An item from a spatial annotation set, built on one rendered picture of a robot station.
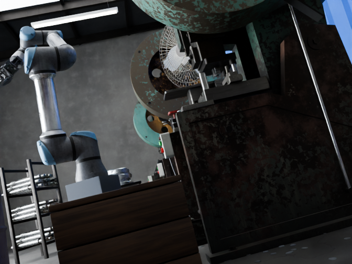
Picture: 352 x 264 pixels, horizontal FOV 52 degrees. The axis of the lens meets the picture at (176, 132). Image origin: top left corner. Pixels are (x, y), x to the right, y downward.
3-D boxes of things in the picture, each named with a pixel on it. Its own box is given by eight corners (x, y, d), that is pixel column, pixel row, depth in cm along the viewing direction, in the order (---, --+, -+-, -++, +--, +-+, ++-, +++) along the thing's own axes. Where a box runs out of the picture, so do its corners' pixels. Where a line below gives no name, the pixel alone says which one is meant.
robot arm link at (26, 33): (40, 24, 197) (40, 39, 205) (18, 24, 192) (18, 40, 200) (43, 35, 194) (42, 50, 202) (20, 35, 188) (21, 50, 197)
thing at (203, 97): (206, 102, 160) (203, 89, 161) (193, 123, 204) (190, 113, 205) (270, 88, 163) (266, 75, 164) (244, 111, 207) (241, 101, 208)
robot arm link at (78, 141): (103, 154, 169) (97, 127, 171) (74, 160, 163) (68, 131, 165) (97, 159, 179) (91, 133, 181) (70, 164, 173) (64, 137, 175)
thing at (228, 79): (230, 81, 159) (224, 59, 161) (222, 92, 176) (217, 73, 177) (243, 78, 160) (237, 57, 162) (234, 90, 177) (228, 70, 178)
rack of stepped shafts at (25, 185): (51, 257, 334) (32, 157, 349) (10, 267, 344) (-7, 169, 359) (75, 248, 376) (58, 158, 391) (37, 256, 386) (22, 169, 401)
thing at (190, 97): (171, 116, 173) (164, 89, 175) (169, 122, 187) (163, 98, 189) (221, 105, 176) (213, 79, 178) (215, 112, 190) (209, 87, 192)
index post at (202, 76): (204, 91, 164) (198, 71, 166) (202, 93, 167) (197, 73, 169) (210, 89, 164) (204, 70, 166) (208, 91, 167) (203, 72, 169)
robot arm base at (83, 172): (69, 184, 165) (65, 163, 166) (87, 182, 179) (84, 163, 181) (97, 176, 160) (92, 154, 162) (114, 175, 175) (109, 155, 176)
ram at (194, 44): (193, 62, 179) (178, 8, 183) (189, 73, 193) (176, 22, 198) (227, 55, 181) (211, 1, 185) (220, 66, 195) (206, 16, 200)
